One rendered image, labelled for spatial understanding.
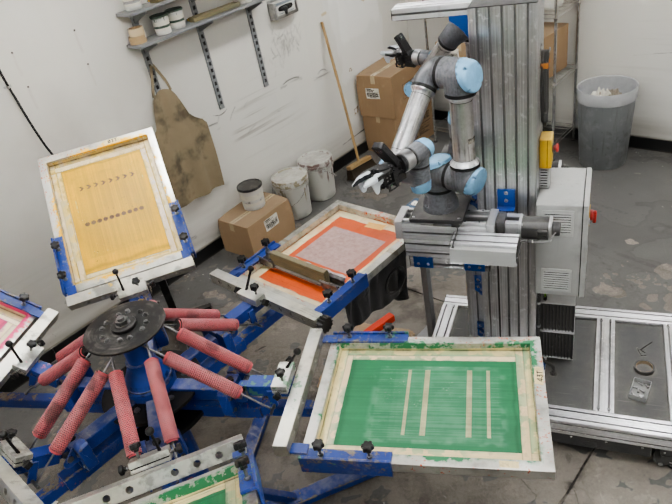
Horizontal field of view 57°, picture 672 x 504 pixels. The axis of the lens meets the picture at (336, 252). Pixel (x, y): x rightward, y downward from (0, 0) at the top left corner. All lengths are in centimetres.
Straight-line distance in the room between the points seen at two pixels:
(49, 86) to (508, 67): 280
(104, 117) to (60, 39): 54
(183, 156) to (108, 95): 70
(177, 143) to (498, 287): 266
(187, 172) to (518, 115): 286
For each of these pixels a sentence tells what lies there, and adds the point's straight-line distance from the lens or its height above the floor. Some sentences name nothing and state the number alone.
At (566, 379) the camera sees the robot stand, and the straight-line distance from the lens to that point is 336.
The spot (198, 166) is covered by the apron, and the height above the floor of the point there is 78.
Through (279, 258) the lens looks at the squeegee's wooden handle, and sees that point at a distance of 292.
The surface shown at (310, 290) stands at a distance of 282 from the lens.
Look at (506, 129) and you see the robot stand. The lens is 261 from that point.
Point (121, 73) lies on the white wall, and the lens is 448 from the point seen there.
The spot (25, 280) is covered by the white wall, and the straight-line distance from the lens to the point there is 443.
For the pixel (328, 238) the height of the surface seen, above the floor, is 95.
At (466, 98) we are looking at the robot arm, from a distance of 233.
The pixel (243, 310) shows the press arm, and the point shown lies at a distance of 267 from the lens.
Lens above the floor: 261
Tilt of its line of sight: 33 degrees down
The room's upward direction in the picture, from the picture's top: 12 degrees counter-clockwise
